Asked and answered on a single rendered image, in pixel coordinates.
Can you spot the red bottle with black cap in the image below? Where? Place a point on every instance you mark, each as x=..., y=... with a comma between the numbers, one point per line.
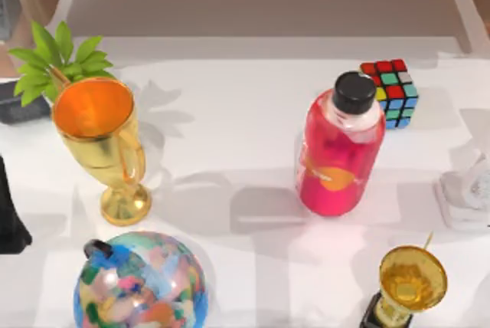
x=337, y=163

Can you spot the tall gold trophy cup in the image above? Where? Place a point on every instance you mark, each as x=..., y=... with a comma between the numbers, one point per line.
x=103, y=140

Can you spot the black-framed puzzle cube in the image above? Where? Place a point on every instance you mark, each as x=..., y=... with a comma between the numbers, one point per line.
x=398, y=94

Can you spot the multicoloured globe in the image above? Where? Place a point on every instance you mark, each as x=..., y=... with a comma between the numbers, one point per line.
x=141, y=286

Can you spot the green potted plant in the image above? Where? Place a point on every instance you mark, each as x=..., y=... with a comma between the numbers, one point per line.
x=57, y=60

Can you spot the gold trophy on black base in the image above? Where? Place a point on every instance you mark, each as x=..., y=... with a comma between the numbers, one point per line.
x=409, y=286

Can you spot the dark grey flat block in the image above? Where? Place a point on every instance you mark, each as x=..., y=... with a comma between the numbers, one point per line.
x=18, y=107

